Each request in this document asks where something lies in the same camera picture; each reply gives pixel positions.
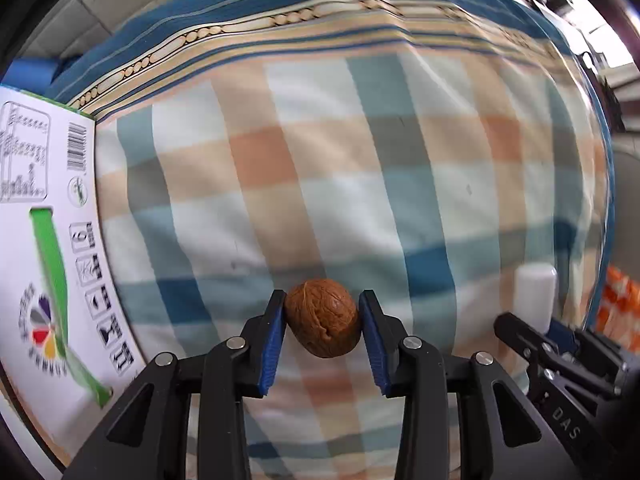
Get orange white patterned cloth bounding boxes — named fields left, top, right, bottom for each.
left=596, top=266, right=640, bottom=356

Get brown walnut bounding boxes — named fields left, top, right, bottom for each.
left=285, top=278, right=361, bottom=359

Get plaid checkered cloth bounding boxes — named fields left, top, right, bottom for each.
left=44, top=0, right=618, bottom=480

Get white cylinder bottle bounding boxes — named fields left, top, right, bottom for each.
left=513, top=262, right=558, bottom=334

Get printed cardboard box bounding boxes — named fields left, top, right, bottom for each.
left=0, top=88, right=144, bottom=463

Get blue yoga mat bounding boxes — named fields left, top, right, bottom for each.
left=1, top=56, right=78, bottom=96

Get grey chair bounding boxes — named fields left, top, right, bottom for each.
left=611, top=133, right=640, bottom=281

